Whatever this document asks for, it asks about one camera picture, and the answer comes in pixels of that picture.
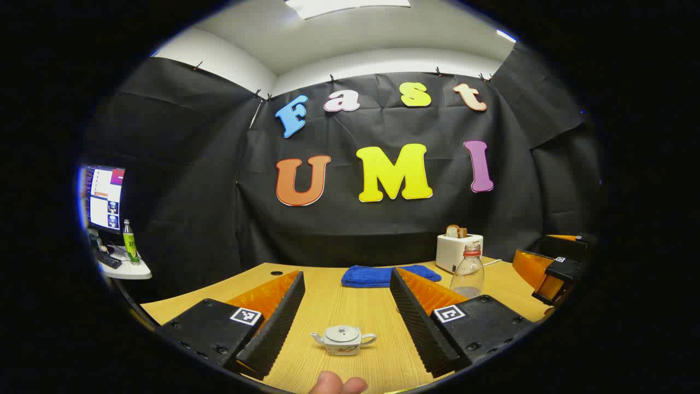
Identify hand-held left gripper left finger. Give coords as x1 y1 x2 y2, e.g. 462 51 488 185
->
157 270 306 381

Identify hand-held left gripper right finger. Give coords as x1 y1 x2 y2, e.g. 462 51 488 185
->
389 267 535 378

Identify white teacup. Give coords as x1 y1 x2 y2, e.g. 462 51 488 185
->
311 325 378 357

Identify clear plastic water bottle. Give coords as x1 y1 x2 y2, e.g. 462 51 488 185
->
450 244 486 299

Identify green drink bottle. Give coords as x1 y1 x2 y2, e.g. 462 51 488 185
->
122 219 141 265

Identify blue towel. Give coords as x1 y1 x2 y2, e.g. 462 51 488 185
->
341 265 442 289

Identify white toaster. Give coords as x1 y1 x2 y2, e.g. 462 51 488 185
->
436 233 484 273

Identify black backdrop cloth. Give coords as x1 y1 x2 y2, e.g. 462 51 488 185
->
82 43 602 304

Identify white side table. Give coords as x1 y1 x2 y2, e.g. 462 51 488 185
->
90 244 153 281

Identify computer monitor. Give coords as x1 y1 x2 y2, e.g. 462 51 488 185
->
81 164 126 235

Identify wide ceiling light panel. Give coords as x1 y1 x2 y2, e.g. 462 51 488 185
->
284 0 411 20

